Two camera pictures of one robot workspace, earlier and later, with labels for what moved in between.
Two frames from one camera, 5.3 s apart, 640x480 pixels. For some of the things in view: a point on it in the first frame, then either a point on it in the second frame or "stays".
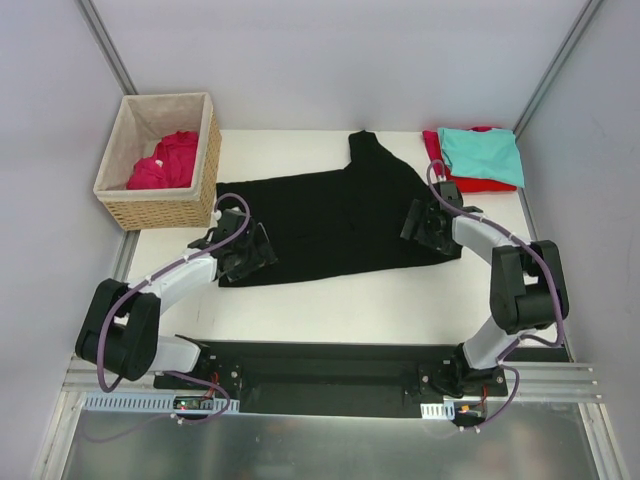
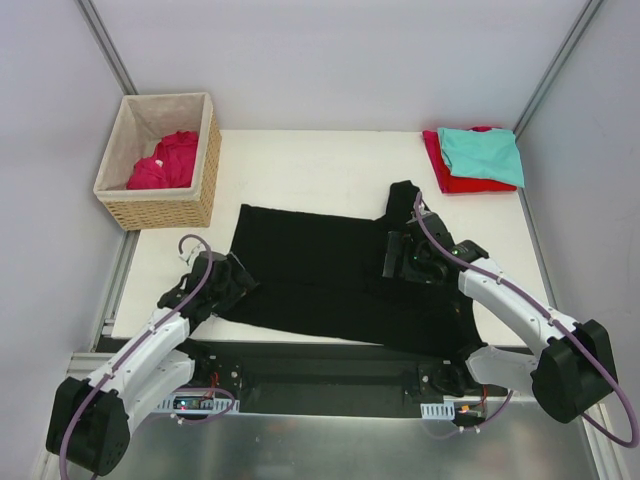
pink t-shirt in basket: [171, 166] stays
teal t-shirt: [483, 153] stays
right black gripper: [417, 226] -> [395, 255]
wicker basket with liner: [141, 122] stays
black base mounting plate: [334, 379] stays
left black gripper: [251, 258] -> [236, 282]
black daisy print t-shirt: [343, 220] -> [323, 274]
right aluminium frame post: [590, 9] stays
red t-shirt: [466, 184] stays
